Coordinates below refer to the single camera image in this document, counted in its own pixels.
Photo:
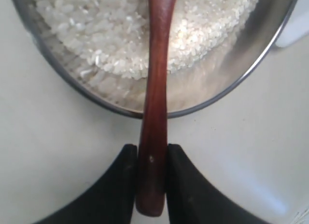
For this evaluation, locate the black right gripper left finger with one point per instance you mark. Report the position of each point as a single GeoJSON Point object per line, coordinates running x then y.
{"type": "Point", "coordinates": [108, 201]}

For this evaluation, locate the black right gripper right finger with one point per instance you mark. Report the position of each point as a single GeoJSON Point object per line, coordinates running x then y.
{"type": "Point", "coordinates": [250, 187]}

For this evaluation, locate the brown wooden spoon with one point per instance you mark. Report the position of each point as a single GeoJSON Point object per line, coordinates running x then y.
{"type": "Point", "coordinates": [152, 150]}

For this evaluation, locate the large steel rice bowl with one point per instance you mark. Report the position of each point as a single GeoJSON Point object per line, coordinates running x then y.
{"type": "Point", "coordinates": [215, 75]}

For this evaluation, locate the white uncooked rice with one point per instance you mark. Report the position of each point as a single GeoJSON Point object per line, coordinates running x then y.
{"type": "Point", "coordinates": [113, 34]}

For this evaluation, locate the white plastic tray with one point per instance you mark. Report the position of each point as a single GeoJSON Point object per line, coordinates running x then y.
{"type": "Point", "coordinates": [297, 27]}

